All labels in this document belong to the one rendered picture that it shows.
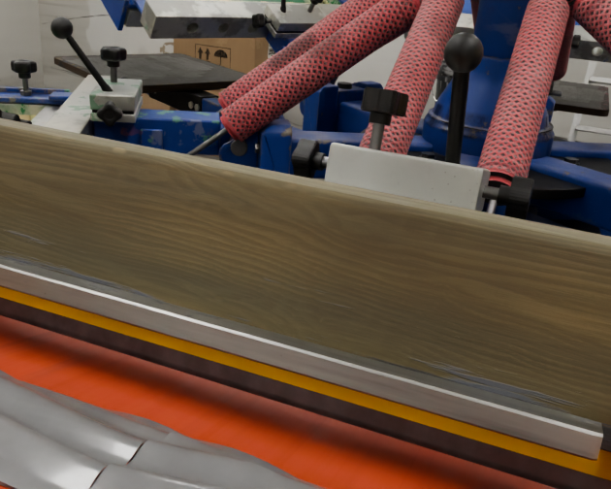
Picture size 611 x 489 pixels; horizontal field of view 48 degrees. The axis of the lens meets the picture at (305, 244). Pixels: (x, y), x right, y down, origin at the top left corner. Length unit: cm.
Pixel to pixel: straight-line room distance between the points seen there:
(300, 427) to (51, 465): 11
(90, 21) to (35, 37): 51
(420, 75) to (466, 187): 27
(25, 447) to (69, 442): 2
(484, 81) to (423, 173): 50
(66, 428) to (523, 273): 18
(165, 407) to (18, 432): 7
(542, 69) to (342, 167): 31
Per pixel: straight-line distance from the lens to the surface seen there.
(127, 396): 31
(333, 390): 30
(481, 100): 102
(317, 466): 28
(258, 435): 29
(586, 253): 26
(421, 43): 82
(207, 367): 32
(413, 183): 55
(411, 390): 27
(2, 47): 562
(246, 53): 435
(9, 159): 36
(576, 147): 116
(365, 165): 56
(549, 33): 84
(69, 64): 198
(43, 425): 28
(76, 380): 33
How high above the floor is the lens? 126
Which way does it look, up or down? 23 degrees down
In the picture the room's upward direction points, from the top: 5 degrees clockwise
